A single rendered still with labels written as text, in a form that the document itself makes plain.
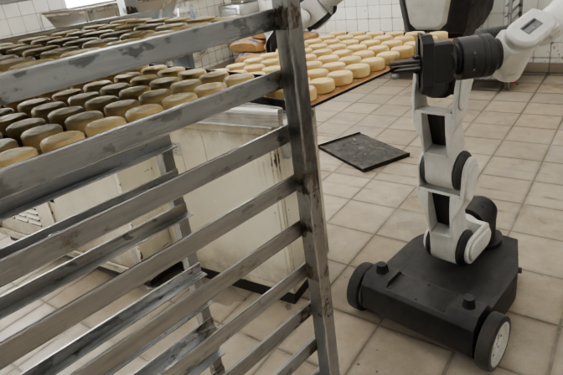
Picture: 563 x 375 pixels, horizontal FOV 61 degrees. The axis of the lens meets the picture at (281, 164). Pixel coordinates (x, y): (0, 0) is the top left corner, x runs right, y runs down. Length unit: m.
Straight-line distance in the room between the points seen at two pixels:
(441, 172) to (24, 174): 1.45
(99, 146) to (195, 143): 1.44
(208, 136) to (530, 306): 1.46
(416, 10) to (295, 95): 0.88
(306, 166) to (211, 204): 1.36
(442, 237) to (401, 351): 0.46
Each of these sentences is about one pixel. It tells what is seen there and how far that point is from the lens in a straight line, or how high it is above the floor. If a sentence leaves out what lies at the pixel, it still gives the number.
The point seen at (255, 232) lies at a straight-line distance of 2.03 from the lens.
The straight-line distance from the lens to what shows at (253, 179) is 1.89.
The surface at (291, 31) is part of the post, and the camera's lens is 0.72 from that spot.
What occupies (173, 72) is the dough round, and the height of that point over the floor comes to 1.24.
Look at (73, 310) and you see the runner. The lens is 0.64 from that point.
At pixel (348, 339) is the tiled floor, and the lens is 2.02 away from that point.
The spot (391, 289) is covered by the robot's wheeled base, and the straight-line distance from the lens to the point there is 1.94.
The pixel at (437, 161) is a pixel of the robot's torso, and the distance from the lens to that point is 1.76.
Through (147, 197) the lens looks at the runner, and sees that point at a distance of 0.63.
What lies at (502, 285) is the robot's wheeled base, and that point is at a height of 0.17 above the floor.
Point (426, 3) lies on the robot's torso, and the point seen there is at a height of 1.22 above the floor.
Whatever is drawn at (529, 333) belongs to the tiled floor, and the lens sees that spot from 2.12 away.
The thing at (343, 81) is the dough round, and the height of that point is 1.17.
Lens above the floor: 1.40
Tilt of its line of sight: 23 degrees down
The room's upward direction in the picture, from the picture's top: 8 degrees counter-clockwise
